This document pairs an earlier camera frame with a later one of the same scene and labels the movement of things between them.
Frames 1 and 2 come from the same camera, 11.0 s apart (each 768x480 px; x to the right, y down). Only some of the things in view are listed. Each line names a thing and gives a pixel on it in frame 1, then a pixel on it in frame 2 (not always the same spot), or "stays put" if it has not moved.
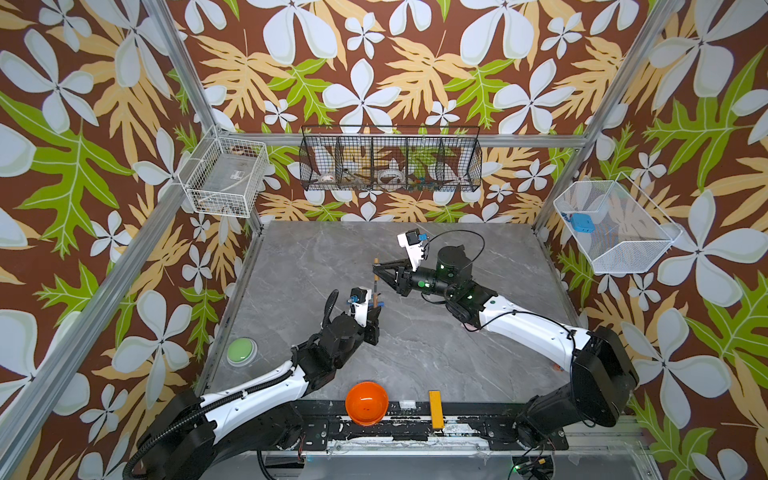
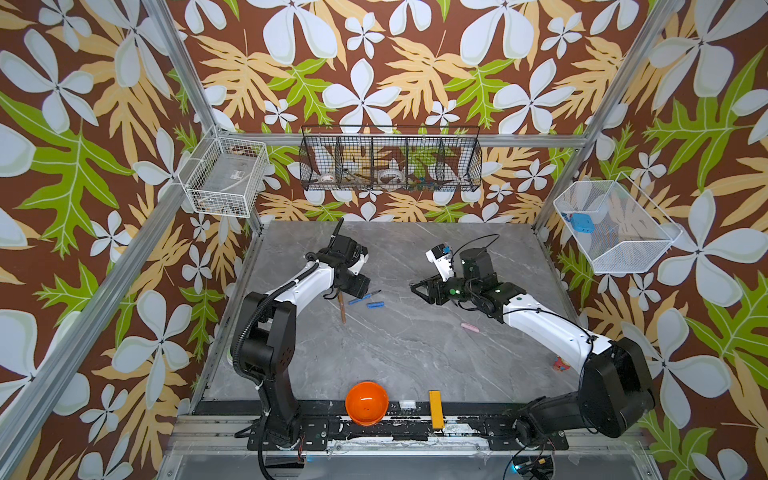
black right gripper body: x=400 y=278 to x=436 y=291
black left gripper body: x=370 y=329 to x=356 y=285
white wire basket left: x=225 y=174 stays put
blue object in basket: x=583 y=222 stays put
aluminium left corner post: x=176 y=46 stays put
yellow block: x=436 y=409 stays put
